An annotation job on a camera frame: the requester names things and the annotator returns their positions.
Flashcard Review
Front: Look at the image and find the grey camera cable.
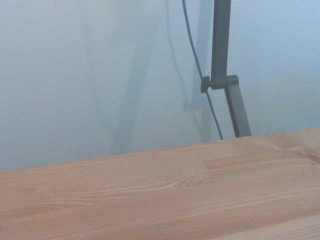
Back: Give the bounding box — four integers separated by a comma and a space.
181, 0, 224, 141

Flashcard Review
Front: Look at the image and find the black camera stand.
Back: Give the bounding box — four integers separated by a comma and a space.
200, 0, 252, 139

